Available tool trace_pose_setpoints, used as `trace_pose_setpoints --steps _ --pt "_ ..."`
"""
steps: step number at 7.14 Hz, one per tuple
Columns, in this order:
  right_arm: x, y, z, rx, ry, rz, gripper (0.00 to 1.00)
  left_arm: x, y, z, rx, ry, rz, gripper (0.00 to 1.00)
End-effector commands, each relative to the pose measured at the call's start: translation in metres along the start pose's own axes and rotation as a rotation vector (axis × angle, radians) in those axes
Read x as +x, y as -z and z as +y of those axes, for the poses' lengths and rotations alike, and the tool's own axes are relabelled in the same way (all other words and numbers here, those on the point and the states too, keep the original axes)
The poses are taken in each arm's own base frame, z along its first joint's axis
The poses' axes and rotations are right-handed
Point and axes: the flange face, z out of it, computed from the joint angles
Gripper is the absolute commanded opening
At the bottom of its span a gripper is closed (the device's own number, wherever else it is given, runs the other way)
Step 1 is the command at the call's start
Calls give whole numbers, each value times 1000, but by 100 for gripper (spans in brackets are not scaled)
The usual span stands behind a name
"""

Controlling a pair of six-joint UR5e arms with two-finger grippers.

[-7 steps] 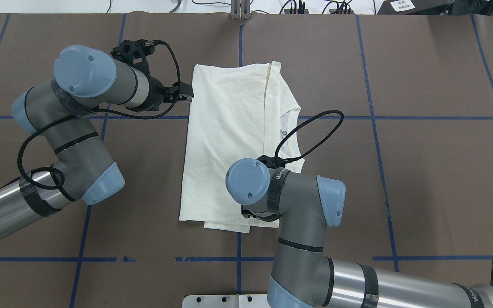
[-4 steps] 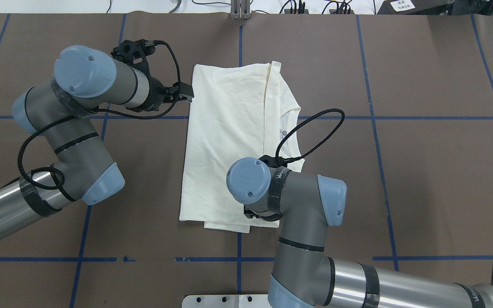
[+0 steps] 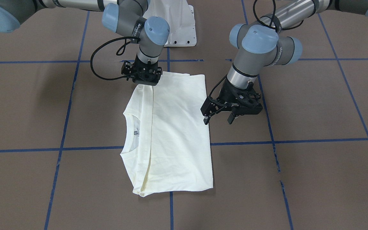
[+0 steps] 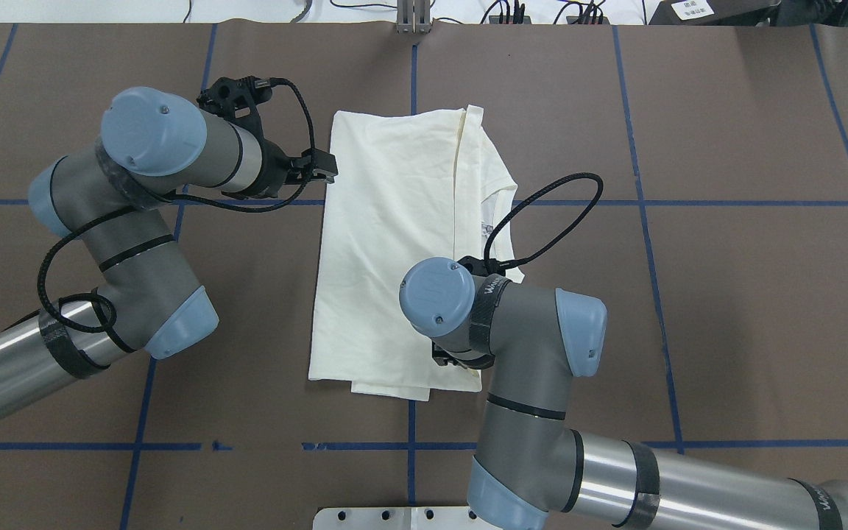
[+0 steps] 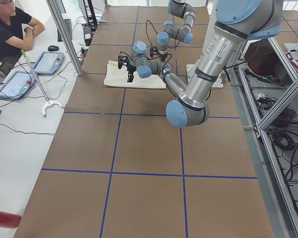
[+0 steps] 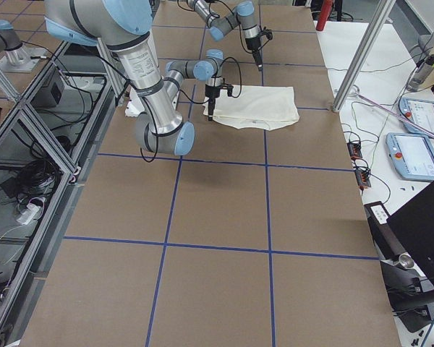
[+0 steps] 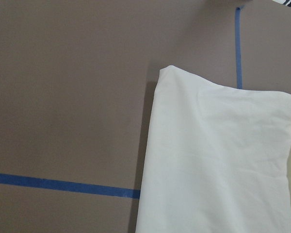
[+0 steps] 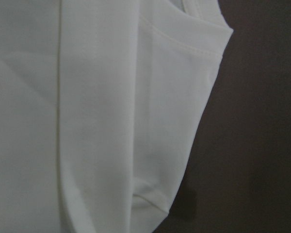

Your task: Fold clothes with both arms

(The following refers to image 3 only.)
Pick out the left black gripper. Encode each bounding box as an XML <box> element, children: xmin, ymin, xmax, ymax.
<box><xmin>201</xmin><ymin>78</ymin><xmax>263</xmax><ymax>125</ymax></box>

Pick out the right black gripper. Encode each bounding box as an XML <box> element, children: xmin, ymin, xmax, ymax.
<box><xmin>121</xmin><ymin>60</ymin><xmax>162</xmax><ymax>86</ymax></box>

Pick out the cream long sleeve shirt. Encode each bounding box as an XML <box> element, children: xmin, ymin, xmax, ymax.
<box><xmin>120</xmin><ymin>72</ymin><xmax>213</xmax><ymax>197</ymax></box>

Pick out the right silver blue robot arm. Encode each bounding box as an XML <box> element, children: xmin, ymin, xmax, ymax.
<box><xmin>0</xmin><ymin>0</ymin><xmax>170</xmax><ymax>86</ymax></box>

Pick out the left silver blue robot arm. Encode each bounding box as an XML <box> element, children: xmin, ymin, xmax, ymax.
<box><xmin>201</xmin><ymin>0</ymin><xmax>368</xmax><ymax>124</ymax></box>

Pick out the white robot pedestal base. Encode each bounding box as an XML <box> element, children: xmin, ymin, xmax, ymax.
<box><xmin>144</xmin><ymin>0</ymin><xmax>197</xmax><ymax>47</ymax></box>

